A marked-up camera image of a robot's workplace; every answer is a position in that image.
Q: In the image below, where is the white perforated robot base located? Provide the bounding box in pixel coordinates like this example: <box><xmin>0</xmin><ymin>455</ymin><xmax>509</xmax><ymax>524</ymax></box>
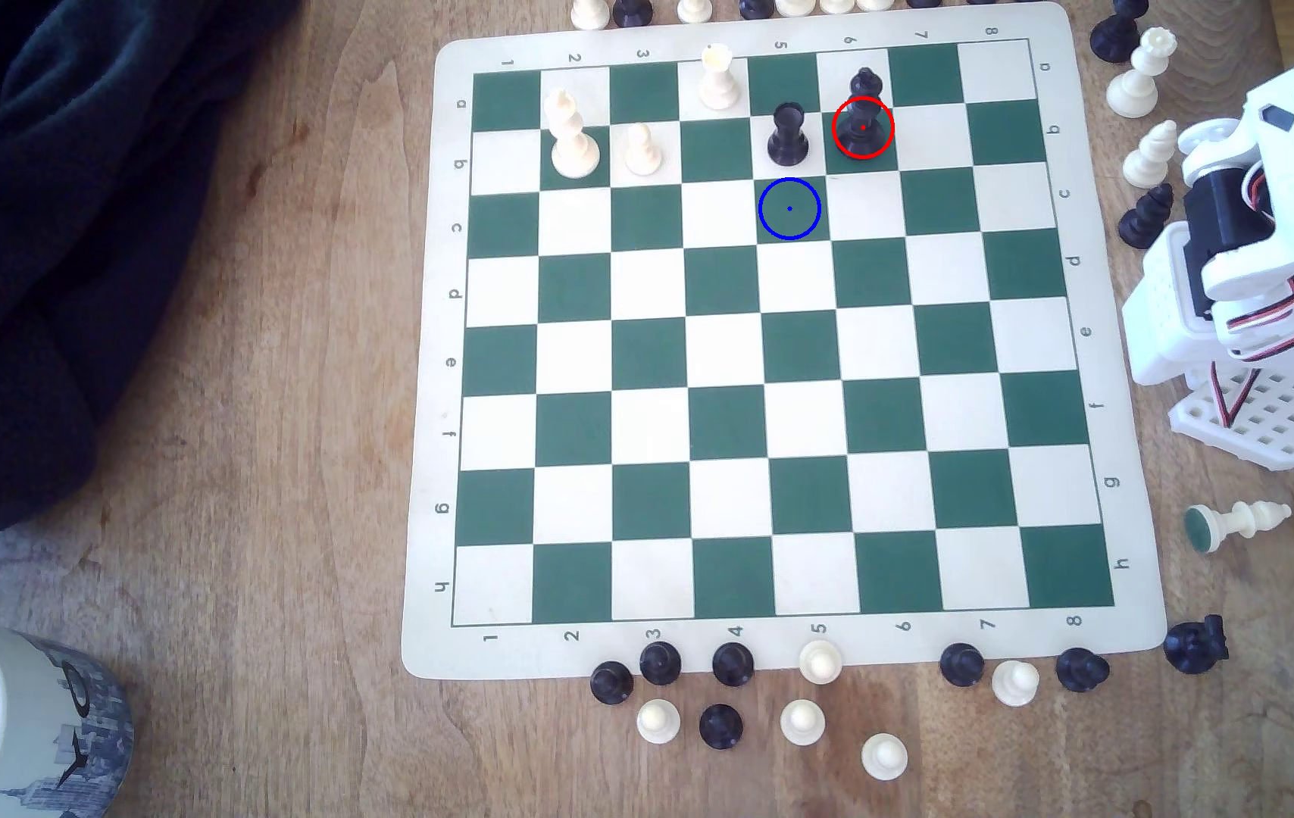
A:
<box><xmin>1167</xmin><ymin>361</ymin><xmax>1294</xmax><ymax>473</ymax></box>

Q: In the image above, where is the black bishop chess piece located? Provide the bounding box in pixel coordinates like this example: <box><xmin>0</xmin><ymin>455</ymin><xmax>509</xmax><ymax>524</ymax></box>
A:
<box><xmin>841</xmin><ymin>67</ymin><xmax>890</xmax><ymax>161</ymax></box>

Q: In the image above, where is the white bishop with green felt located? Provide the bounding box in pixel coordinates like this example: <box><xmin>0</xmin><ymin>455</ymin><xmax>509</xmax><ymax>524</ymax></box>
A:
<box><xmin>1183</xmin><ymin>500</ymin><xmax>1294</xmax><ymax>557</ymax></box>

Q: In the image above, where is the black rook chess piece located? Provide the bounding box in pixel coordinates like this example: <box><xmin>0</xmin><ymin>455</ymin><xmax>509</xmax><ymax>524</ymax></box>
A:
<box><xmin>767</xmin><ymin>101</ymin><xmax>812</xmax><ymax>168</ymax></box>

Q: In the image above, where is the white bishop on board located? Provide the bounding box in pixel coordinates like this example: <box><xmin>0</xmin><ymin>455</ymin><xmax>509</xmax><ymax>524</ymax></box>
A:
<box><xmin>543</xmin><ymin>89</ymin><xmax>602</xmax><ymax>181</ymax></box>

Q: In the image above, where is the white rook chess piece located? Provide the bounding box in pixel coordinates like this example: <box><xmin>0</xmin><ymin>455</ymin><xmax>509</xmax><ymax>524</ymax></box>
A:
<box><xmin>698</xmin><ymin>43</ymin><xmax>742</xmax><ymax>111</ymax></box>

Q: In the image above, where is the dark navy cloth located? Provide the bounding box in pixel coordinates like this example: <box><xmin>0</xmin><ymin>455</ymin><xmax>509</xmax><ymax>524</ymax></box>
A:
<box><xmin>0</xmin><ymin>0</ymin><xmax>302</xmax><ymax>545</ymax></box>

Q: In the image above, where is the white mug with skyline print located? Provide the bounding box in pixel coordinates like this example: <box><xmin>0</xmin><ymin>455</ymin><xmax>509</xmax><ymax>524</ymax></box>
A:
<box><xmin>0</xmin><ymin>607</ymin><xmax>136</xmax><ymax>818</ymax></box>

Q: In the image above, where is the green and white chess mat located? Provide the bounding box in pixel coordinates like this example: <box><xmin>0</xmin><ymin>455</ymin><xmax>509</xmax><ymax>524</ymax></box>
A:
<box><xmin>400</xmin><ymin>1</ymin><xmax>1169</xmax><ymax>682</ymax></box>

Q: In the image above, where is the black queen chess piece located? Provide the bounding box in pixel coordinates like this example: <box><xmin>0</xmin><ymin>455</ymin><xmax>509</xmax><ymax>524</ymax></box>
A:
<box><xmin>1089</xmin><ymin>0</ymin><xmax>1151</xmax><ymax>65</ymax></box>

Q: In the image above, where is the white bishop chess piece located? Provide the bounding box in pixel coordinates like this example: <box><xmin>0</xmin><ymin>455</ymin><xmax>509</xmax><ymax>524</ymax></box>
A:
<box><xmin>1122</xmin><ymin>119</ymin><xmax>1180</xmax><ymax>190</ymax></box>

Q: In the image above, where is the white queen chess piece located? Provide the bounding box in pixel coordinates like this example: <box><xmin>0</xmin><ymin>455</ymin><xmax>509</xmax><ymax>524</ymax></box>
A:
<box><xmin>1105</xmin><ymin>26</ymin><xmax>1179</xmax><ymax>120</ymax></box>

